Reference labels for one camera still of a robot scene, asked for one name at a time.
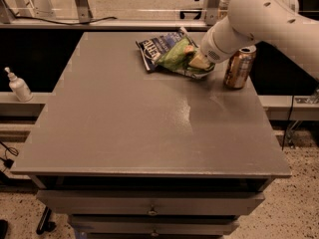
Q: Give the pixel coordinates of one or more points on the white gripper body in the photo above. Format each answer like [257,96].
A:
[209,49]

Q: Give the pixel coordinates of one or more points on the green jalapeno chip bag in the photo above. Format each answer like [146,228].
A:
[177,61]

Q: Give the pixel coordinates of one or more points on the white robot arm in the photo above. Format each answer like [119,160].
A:
[249,22]

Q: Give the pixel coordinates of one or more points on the blue chip bag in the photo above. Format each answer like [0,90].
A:
[154,48]

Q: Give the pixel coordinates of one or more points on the gold soda can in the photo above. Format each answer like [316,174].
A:
[239,67]

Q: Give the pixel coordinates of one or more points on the white pump bottle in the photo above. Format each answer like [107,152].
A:
[19,87]

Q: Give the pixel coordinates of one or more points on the grey lower drawer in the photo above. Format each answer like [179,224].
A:
[165,225]

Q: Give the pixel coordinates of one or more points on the grey drawer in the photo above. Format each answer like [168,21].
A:
[165,225]
[150,203]

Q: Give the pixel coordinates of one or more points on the grey top drawer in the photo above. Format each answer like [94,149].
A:
[150,203]

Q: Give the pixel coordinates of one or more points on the metal bracket right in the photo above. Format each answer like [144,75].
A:
[210,8]

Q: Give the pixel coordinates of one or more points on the metal bracket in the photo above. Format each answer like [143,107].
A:
[210,8]
[84,12]

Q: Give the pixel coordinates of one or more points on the metal bracket left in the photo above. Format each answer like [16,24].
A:
[84,12]

